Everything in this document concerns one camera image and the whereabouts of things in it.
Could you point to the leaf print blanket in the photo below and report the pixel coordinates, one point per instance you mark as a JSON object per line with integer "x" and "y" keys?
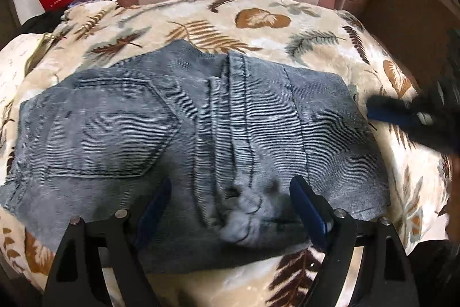
{"x": 251, "y": 19}

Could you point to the black cloth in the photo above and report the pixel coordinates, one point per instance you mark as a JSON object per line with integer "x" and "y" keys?
{"x": 39, "y": 23}

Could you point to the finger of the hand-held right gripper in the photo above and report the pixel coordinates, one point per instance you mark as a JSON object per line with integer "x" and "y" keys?
{"x": 391, "y": 114}

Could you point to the person's right forearm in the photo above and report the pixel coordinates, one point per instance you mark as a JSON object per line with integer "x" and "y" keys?
{"x": 453, "y": 206}

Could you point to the brown cardboard box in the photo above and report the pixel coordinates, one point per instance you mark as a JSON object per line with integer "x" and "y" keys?
{"x": 402, "y": 15}

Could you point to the blue grey denim pants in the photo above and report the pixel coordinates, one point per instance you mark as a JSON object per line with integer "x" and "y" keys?
{"x": 107, "y": 120}

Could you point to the white small print pillow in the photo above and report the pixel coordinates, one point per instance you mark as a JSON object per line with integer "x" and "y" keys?
{"x": 14, "y": 59}

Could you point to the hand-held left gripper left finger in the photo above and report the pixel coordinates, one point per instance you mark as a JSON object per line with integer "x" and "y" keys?
{"x": 152, "y": 213}

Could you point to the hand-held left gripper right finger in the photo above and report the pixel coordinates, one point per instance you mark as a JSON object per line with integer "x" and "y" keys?
{"x": 312, "y": 210}

